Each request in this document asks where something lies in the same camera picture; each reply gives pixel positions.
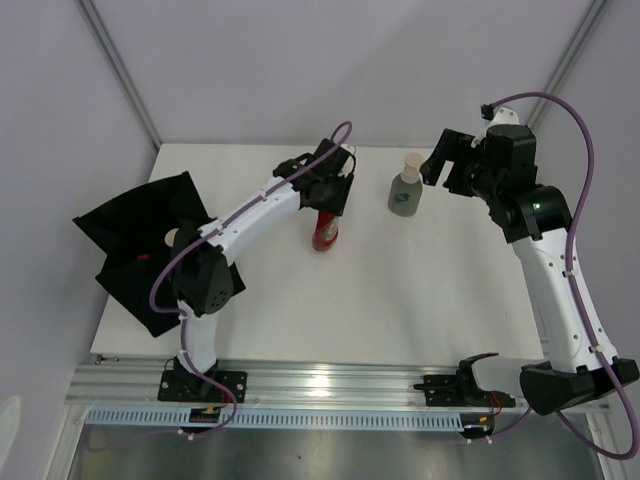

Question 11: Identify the slotted cable duct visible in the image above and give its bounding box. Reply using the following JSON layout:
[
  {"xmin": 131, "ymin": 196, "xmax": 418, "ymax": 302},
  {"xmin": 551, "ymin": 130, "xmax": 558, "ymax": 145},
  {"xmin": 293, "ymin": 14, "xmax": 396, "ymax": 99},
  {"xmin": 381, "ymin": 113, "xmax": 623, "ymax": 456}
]
[{"xmin": 85, "ymin": 406, "xmax": 464, "ymax": 432}]

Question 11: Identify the right frame post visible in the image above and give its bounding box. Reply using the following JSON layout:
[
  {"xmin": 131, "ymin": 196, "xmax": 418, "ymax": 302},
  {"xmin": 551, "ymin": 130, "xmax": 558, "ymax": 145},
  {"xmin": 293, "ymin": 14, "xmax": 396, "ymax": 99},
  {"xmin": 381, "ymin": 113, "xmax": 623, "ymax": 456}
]
[{"xmin": 524, "ymin": 0, "xmax": 614, "ymax": 131}]

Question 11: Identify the black canvas bag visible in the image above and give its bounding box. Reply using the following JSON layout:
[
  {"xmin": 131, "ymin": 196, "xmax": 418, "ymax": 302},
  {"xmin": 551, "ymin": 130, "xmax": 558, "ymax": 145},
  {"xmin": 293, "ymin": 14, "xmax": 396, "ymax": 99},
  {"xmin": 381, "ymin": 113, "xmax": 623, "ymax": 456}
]
[{"xmin": 73, "ymin": 170, "xmax": 247, "ymax": 339}]

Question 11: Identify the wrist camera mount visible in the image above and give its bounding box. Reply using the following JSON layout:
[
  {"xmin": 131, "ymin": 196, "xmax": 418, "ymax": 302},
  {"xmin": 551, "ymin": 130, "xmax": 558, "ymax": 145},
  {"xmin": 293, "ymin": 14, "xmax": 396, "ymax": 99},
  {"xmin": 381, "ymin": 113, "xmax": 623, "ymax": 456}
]
[
  {"xmin": 477, "ymin": 104, "xmax": 520, "ymax": 140},
  {"xmin": 341, "ymin": 144, "xmax": 356, "ymax": 155}
]

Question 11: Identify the beige pump bottle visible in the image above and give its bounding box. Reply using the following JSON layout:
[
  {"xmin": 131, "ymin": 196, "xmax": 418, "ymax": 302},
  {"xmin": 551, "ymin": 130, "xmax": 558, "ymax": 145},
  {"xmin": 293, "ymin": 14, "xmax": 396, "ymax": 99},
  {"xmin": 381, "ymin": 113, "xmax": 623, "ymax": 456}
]
[{"xmin": 164, "ymin": 228, "xmax": 179, "ymax": 247}]

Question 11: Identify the frame post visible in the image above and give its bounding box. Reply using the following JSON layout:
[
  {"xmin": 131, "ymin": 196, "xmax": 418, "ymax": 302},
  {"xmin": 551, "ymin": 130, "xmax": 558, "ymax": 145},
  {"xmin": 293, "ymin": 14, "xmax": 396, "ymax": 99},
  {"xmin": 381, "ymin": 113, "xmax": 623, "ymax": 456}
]
[
  {"xmin": 524, "ymin": 0, "xmax": 614, "ymax": 131},
  {"xmin": 74, "ymin": 0, "xmax": 162, "ymax": 152}
]

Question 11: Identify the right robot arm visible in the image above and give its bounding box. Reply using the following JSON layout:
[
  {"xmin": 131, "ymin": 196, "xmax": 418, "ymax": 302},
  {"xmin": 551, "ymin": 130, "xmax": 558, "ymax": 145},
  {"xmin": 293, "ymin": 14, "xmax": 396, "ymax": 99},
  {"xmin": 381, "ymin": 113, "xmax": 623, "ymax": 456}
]
[{"xmin": 420, "ymin": 124, "xmax": 639, "ymax": 415}]

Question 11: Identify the black mounting plate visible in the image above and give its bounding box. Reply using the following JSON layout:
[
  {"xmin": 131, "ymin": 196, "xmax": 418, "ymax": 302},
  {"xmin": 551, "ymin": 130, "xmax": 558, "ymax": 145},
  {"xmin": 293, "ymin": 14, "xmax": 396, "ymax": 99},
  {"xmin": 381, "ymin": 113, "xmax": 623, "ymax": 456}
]
[
  {"xmin": 157, "ymin": 370, "xmax": 248, "ymax": 404},
  {"xmin": 413, "ymin": 374, "xmax": 516, "ymax": 408}
]

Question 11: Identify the red dish soap bottle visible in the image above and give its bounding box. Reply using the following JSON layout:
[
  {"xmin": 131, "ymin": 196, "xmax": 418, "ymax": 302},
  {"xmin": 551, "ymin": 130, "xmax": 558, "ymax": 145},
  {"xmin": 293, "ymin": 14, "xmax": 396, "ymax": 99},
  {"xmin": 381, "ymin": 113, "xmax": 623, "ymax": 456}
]
[{"xmin": 312, "ymin": 212, "xmax": 339, "ymax": 252}]

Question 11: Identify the left frame post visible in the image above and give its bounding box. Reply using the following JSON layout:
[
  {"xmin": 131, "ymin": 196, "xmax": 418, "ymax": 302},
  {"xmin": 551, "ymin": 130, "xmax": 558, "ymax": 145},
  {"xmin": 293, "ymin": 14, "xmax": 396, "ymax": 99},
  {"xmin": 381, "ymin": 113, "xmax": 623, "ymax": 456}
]
[{"xmin": 74, "ymin": 0, "xmax": 162, "ymax": 152}]

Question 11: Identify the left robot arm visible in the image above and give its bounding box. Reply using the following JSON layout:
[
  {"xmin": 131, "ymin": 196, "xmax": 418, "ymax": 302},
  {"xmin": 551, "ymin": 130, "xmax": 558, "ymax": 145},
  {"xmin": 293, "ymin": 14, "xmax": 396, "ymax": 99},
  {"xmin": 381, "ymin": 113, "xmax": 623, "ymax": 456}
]
[{"xmin": 168, "ymin": 139, "xmax": 356, "ymax": 401}]

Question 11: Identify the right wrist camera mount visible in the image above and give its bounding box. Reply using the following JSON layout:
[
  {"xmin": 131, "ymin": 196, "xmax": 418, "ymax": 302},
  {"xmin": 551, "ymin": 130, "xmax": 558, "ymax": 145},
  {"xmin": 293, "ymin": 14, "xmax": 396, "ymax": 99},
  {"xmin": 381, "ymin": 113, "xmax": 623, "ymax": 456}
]
[{"xmin": 477, "ymin": 104, "xmax": 520, "ymax": 140}]

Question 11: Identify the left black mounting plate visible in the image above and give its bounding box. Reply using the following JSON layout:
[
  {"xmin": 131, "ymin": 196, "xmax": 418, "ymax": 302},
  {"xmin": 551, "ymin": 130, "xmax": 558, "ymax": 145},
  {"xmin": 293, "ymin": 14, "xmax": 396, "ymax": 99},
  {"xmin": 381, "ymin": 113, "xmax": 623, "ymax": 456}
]
[{"xmin": 157, "ymin": 370, "xmax": 248, "ymax": 404}]

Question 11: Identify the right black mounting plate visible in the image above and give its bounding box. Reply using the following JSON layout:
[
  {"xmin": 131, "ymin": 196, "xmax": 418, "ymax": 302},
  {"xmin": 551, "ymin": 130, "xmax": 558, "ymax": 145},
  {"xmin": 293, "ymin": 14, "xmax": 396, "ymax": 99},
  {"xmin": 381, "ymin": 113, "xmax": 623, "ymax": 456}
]
[{"xmin": 413, "ymin": 374, "xmax": 516, "ymax": 408}]

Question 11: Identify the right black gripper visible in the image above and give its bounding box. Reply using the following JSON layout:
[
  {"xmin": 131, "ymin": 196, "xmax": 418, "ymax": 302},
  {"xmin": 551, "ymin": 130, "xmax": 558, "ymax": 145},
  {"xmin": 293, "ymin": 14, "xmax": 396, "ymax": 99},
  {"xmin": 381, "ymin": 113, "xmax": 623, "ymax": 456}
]
[{"xmin": 420, "ymin": 129, "xmax": 502, "ymax": 203}]

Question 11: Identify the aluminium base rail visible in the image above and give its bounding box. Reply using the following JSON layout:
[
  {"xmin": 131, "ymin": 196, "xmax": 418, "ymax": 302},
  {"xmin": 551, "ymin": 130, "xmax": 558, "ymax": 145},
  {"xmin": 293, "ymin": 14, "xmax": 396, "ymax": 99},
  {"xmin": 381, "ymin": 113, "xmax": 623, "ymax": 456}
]
[{"xmin": 64, "ymin": 353, "xmax": 531, "ymax": 411}]

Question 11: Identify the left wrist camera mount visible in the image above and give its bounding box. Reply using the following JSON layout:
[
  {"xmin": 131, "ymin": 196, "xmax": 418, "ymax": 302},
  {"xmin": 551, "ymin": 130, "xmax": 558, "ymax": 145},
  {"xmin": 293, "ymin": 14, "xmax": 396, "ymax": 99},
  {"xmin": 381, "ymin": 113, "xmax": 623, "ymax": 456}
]
[{"xmin": 341, "ymin": 144, "xmax": 356, "ymax": 155}]

